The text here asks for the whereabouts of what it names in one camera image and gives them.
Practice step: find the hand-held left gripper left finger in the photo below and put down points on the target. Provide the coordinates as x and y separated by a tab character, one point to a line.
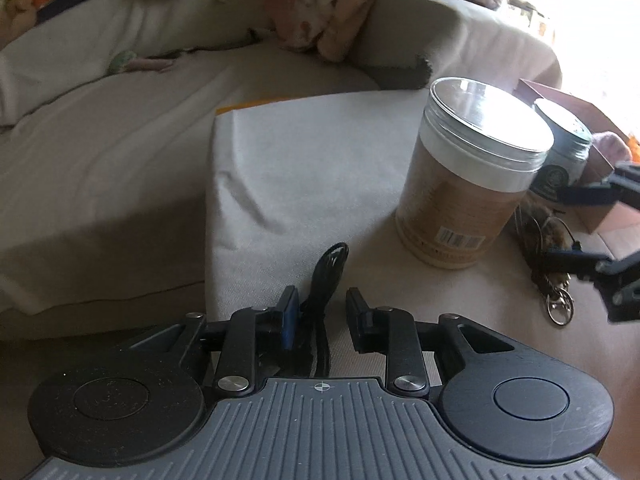
290	322

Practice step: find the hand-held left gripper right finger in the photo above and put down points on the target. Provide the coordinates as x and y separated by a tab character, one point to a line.
354	320

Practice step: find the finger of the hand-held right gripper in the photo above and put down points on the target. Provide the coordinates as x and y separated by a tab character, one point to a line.
570	260
585	194

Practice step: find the pink cardboard box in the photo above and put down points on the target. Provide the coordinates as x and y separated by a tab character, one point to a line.
597	217

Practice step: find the pink soft cloth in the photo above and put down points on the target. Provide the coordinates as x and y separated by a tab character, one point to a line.
610	146

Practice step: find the orange flower toy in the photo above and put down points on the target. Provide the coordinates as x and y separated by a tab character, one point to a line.
635	146

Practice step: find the green lid jar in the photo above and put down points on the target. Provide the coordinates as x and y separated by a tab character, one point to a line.
555	170

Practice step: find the brown jar clear lid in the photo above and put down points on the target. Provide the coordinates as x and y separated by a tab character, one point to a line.
450	200

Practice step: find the beige sofa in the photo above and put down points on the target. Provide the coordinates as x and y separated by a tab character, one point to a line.
125	160

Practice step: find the printed pink blanket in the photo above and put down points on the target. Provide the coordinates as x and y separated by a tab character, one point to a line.
320	15

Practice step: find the beige plush toy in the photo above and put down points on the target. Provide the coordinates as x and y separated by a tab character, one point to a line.
15	10

